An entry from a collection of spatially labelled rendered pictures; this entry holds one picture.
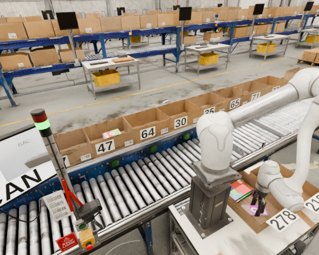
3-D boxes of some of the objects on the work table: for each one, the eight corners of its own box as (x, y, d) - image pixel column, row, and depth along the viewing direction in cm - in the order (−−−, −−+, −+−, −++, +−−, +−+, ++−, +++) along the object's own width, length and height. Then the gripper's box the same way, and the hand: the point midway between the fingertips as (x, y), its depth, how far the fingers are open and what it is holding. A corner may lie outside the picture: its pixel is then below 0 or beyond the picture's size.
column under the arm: (233, 221, 133) (243, 187, 116) (202, 240, 123) (207, 206, 106) (208, 193, 153) (213, 161, 135) (180, 207, 143) (181, 175, 125)
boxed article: (241, 206, 142) (241, 204, 141) (264, 207, 141) (265, 205, 140) (244, 215, 136) (244, 214, 135) (268, 216, 135) (269, 215, 134)
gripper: (276, 202, 117) (266, 224, 129) (263, 176, 134) (254, 198, 147) (263, 201, 117) (253, 224, 130) (251, 175, 135) (244, 198, 147)
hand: (255, 208), depth 137 cm, fingers open, 8 cm apart
